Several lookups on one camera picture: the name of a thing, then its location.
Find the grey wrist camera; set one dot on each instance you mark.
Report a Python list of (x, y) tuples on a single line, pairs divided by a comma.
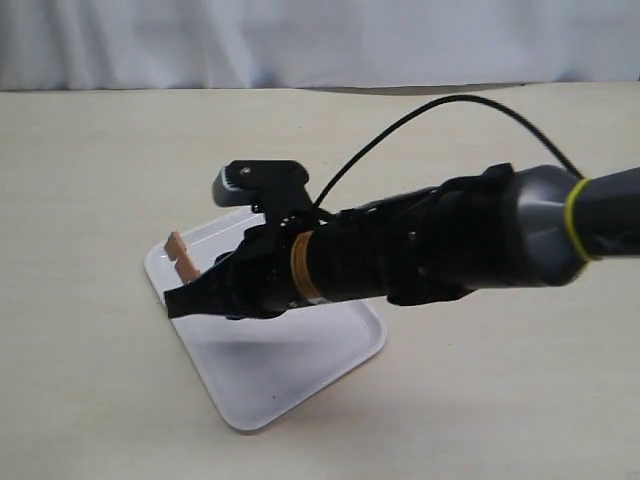
[(273, 187)]

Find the yellow rubber band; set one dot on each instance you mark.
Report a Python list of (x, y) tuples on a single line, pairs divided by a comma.
[(584, 218)]

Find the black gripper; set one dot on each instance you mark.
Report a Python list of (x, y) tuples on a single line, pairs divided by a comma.
[(252, 281)]

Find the white backdrop cloth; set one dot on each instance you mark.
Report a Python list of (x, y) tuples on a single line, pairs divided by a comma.
[(86, 45)]

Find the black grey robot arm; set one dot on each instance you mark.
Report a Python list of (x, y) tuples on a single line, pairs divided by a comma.
[(501, 229)]

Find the white plastic tray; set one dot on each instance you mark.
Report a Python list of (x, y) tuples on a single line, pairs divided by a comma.
[(255, 371)]

